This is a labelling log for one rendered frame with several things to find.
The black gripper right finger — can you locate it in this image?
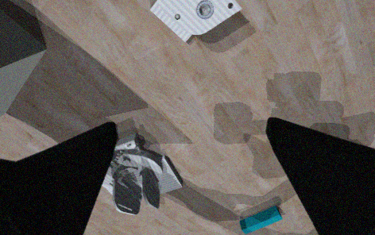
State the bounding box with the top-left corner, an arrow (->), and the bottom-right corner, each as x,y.
265,117 -> 375,235

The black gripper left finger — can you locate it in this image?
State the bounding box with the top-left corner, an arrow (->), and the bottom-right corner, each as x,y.
0,122 -> 118,235

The teal rectangular block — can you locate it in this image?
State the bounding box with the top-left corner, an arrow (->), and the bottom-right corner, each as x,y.
240,206 -> 283,234

